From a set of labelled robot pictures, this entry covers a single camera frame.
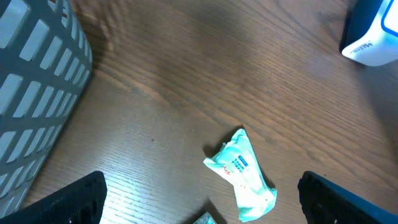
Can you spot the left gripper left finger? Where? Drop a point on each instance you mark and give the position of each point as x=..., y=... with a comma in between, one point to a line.
x=79, y=202

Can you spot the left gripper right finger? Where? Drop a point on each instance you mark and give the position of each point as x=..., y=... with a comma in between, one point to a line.
x=323, y=201

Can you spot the teal wet-wipe packet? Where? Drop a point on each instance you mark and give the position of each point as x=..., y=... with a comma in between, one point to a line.
x=236, y=163

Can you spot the green Kleenex tissue packet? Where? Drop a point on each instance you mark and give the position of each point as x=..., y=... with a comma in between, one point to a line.
x=206, y=218

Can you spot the white barcode scanner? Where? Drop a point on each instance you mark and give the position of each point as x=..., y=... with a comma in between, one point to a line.
x=371, y=33

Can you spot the grey plastic basket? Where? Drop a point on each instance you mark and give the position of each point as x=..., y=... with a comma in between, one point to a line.
x=46, y=60

